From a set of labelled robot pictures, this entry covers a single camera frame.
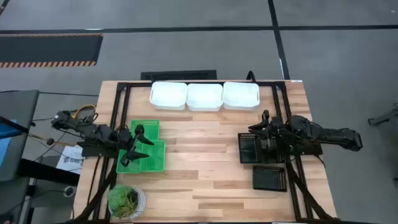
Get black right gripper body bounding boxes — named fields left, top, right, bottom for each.
left=264, top=117, right=292, bottom=156

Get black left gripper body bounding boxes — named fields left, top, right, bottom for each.
left=116, top=128, right=139, bottom=154

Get green plastic basket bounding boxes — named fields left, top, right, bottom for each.
left=139, top=139, right=166, bottom=172
left=116, top=141, right=142, bottom=174
left=129, top=119, right=160, bottom=144

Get black plastic basket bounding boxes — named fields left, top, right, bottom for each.
left=252, top=165, right=288, bottom=193
left=238, top=133, right=259, bottom=165
left=256, top=133, right=286, bottom=164

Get white plastic basket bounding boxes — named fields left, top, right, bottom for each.
left=149, top=81, right=188, bottom=111
left=222, top=81, right=261, bottom=111
left=185, top=83, right=224, bottom=112

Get potted green plant white pot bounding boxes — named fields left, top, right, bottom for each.
left=107, top=184, right=147, bottom=220

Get white printed paper sheet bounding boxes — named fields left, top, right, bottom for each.
left=55, top=145, right=85, bottom=175

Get grey floor stand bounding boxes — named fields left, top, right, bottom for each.
left=368, top=104, right=398, bottom=128

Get grey side desk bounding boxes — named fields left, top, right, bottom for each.
left=0, top=90, right=40, bottom=183

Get black hazard-striped floor mat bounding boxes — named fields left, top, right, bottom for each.
left=0, top=33, right=104, bottom=68

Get black metal table frame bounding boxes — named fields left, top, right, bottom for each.
left=73, top=80, right=340, bottom=224

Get yellow cable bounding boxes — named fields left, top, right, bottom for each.
left=72, top=104, right=97, bottom=121

